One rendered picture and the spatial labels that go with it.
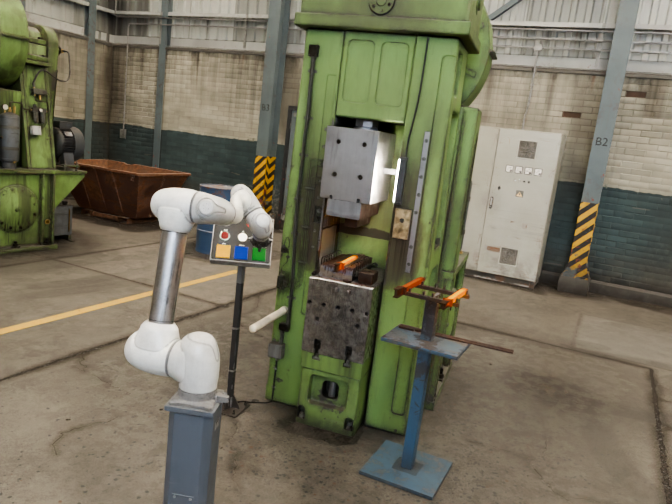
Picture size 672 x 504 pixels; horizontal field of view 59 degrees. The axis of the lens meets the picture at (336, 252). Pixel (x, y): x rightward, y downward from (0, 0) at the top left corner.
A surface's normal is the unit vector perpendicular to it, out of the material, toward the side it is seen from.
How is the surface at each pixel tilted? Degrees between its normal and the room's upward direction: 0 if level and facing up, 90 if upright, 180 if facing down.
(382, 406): 90
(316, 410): 90
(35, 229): 90
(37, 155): 79
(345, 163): 90
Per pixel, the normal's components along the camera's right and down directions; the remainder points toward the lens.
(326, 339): -0.32, 0.15
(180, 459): -0.11, 0.18
